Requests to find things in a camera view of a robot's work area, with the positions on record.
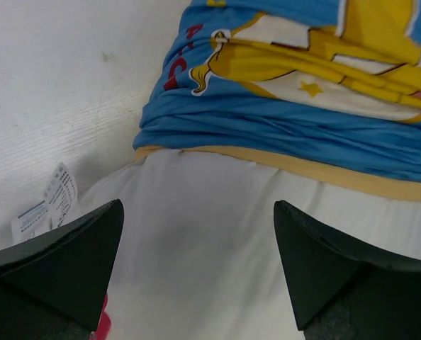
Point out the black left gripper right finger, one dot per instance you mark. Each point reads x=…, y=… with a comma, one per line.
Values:
x=343, y=288

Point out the white pillow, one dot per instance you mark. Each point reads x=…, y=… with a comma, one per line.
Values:
x=198, y=257

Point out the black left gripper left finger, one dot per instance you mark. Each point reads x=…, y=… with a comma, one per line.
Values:
x=54, y=286

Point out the blue Pikachu pillowcase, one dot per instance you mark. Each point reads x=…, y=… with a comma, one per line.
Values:
x=329, y=90

